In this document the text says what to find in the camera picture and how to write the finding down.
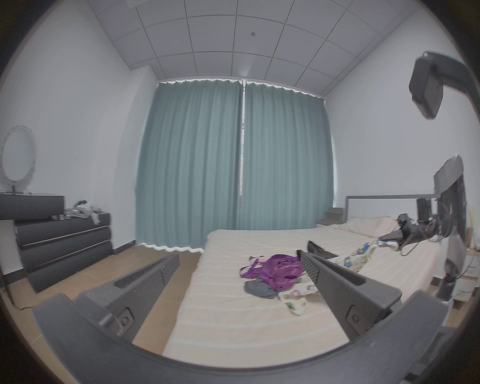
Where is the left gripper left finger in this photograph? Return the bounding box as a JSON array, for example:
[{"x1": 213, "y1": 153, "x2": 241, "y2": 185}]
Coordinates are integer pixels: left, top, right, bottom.
[{"x1": 75, "y1": 253, "x2": 181, "y2": 343}]

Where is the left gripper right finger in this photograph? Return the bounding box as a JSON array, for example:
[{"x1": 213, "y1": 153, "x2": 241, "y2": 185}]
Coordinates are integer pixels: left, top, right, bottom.
[{"x1": 296, "y1": 249, "x2": 404, "y2": 344}]

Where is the white printed pyjama top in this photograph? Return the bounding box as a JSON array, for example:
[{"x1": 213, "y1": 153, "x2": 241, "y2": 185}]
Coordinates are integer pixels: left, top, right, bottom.
[{"x1": 277, "y1": 240, "x2": 399, "y2": 317}]

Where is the bed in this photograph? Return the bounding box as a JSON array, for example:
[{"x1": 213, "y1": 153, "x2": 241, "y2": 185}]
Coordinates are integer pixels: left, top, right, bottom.
[{"x1": 162, "y1": 194, "x2": 443, "y2": 370}]

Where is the pink striped pillow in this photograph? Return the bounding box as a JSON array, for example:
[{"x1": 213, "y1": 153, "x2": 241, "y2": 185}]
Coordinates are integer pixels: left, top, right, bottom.
[{"x1": 334, "y1": 216, "x2": 400, "y2": 238}]

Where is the black shirt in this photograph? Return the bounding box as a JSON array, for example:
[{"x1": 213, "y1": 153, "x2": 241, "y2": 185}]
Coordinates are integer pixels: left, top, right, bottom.
[{"x1": 307, "y1": 241, "x2": 339, "y2": 260}]

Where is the grey bedside table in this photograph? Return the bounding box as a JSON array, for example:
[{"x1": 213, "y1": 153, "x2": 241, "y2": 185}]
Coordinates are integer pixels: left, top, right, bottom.
[{"x1": 316, "y1": 207, "x2": 347, "y2": 228}]

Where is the white bedside table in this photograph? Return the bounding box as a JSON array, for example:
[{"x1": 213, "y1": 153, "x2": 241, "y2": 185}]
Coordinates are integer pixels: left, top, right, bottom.
[{"x1": 452, "y1": 240, "x2": 480, "y2": 309}]

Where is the purple garment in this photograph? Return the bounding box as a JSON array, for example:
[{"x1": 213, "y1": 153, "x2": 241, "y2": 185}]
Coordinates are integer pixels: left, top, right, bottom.
[{"x1": 240, "y1": 254, "x2": 304, "y2": 292}]

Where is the dark grey chest of drawers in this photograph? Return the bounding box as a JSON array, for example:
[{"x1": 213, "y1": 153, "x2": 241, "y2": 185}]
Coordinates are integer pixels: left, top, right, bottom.
[{"x1": 15, "y1": 211, "x2": 114, "y2": 294}]

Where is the dark grey garment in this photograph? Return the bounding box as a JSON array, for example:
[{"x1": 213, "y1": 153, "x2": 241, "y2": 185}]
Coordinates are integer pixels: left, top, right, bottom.
[{"x1": 244, "y1": 279, "x2": 280, "y2": 299}]

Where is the dark grey dressing table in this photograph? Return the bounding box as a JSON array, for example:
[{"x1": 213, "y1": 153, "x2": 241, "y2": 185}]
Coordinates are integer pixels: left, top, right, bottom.
[{"x1": 0, "y1": 192, "x2": 65, "y2": 289}]

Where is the blue-green curtain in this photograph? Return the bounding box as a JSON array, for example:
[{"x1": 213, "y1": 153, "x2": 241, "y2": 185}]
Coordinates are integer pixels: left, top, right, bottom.
[
  {"x1": 238, "y1": 80, "x2": 336, "y2": 231},
  {"x1": 135, "y1": 79, "x2": 244, "y2": 251}
]

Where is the white round mirror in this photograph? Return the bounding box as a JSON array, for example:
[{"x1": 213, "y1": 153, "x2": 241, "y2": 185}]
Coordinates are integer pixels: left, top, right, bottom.
[{"x1": 1, "y1": 125, "x2": 37, "y2": 195}]

